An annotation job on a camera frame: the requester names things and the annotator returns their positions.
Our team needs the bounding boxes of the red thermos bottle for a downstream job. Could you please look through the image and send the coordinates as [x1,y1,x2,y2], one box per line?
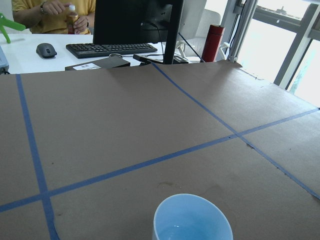
[201,24,225,62]

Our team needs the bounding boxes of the person in yellow shirt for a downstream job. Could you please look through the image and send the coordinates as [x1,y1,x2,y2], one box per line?
[11,0,96,35]

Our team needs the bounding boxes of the dark grey computer mouse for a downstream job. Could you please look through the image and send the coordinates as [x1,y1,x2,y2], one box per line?
[36,43,57,59]

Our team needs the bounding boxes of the green plastic stand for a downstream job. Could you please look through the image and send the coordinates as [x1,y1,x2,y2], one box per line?
[0,13,26,44]

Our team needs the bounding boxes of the black flat box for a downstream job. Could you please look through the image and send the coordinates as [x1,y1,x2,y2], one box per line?
[64,56,131,71]

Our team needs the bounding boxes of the light blue paper cup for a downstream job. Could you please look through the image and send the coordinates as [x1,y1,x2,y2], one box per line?
[152,193,234,240]

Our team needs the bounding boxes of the black keyboard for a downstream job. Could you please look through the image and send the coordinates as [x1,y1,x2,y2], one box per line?
[65,43,158,59]

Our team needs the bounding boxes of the orange drink bottle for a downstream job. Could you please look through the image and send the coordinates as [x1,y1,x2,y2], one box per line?
[66,4,79,35]

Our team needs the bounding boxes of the black computer monitor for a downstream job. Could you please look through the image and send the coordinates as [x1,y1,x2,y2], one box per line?
[93,0,184,65]

